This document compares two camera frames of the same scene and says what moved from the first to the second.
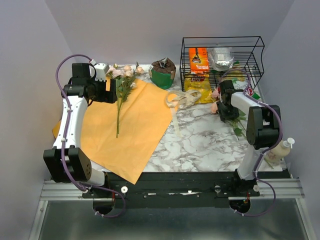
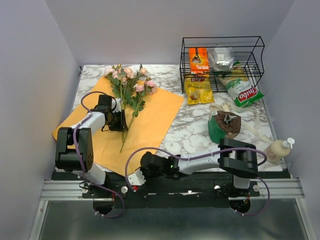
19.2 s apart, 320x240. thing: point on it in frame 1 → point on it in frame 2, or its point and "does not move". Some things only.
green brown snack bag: [163, 73] → [223, 125]
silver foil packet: [220, 58] does not move
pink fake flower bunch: [238, 130] → [128, 87]
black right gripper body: [226, 111] → [149, 174]
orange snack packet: [199, 60] does not move
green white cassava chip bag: [239, 75] does not move
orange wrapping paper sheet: [120, 137] does not move
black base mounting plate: [179, 189] does not move
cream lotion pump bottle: [275, 155] does not move
